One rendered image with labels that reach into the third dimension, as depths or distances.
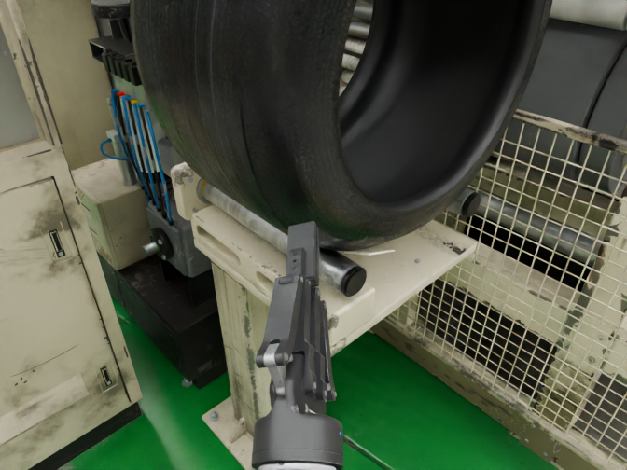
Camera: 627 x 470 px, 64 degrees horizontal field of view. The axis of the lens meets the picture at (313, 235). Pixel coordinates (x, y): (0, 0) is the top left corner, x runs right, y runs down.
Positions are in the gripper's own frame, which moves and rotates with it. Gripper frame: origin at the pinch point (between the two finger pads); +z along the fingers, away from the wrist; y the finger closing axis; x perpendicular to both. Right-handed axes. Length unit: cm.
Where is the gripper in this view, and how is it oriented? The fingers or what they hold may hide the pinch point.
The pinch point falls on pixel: (302, 255)
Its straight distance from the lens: 51.7
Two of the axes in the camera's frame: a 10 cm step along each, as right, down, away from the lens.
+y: 3.7, 5.1, 7.8
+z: 0.1, -8.4, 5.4
